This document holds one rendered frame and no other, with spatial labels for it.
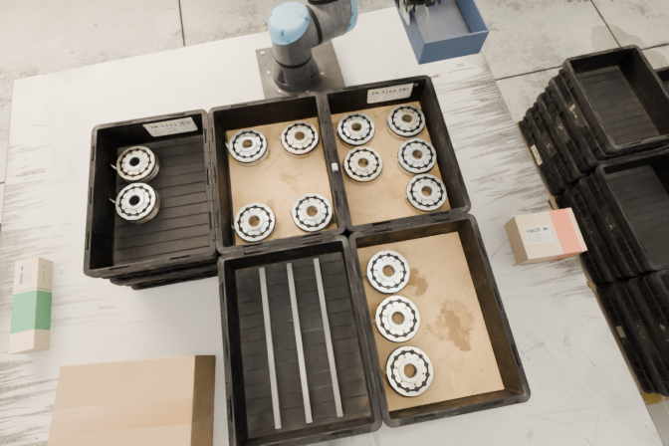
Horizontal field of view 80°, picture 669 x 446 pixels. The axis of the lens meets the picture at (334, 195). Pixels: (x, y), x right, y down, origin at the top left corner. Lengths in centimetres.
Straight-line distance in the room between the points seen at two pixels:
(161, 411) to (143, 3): 241
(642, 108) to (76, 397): 202
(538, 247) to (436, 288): 32
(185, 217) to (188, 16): 182
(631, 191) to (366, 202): 115
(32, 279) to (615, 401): 152
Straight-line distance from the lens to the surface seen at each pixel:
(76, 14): 307
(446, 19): 110
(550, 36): 276
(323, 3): 123
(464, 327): 103
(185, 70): 154
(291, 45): 121
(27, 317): 133
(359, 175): 106
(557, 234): 123
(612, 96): 194
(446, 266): 104
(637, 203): 190
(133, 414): 106
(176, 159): 120
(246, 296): 102
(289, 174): 110
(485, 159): 133
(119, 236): 118
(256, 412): 101
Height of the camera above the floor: 182
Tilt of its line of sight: 68 degrees down
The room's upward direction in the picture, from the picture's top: 3 degrees counter-clockwise
